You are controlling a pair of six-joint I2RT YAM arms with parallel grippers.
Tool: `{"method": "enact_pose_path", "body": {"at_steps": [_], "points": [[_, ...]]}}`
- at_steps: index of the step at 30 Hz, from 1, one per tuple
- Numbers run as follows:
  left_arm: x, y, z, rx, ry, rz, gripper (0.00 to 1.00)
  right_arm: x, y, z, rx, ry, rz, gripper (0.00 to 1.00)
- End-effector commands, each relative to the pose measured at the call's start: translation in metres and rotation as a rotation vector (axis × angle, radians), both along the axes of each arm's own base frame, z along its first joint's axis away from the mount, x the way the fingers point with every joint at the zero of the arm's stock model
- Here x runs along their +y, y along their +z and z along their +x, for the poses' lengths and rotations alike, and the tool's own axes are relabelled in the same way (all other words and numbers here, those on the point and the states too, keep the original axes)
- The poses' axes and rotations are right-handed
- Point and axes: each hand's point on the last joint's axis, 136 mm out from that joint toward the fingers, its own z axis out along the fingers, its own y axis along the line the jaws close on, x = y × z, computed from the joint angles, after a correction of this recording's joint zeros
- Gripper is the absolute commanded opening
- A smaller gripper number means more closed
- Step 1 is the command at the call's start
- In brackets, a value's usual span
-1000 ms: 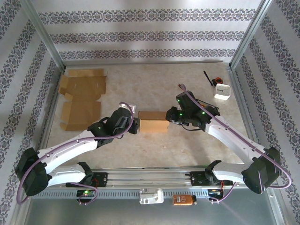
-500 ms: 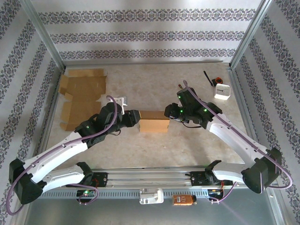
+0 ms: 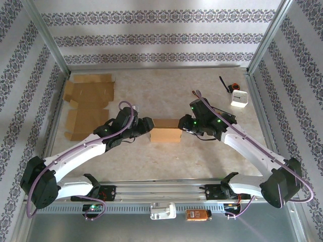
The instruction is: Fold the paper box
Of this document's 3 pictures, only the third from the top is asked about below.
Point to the brown cardboard box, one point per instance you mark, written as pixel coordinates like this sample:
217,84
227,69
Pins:
165,133
88,93

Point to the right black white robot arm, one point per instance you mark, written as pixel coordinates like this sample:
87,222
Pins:
247,148

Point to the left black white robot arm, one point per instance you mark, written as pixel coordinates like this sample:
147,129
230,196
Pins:
75,156

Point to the white square clock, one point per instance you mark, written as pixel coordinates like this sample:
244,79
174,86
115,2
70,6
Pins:
239,100

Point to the white plastic holder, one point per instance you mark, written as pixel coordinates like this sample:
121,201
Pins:
162,210

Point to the controller board green light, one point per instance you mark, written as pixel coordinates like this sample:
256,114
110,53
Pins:
92,208

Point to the orange battery pack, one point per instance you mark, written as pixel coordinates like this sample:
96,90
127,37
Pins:
196,215

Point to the grey metal sheet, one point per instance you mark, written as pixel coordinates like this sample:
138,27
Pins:
161,230

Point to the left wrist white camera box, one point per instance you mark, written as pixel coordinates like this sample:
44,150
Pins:
135,108

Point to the aluminium side rail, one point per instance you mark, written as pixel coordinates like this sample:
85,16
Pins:
57,118
258,100

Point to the aluminium mounting rail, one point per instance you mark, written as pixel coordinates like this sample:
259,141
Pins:
161,187

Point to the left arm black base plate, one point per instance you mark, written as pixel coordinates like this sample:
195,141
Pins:
108,192

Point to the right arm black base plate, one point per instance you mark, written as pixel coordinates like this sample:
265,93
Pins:
214,192

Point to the aluminium frame post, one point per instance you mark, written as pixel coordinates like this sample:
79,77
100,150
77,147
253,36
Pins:
45,35
271,35

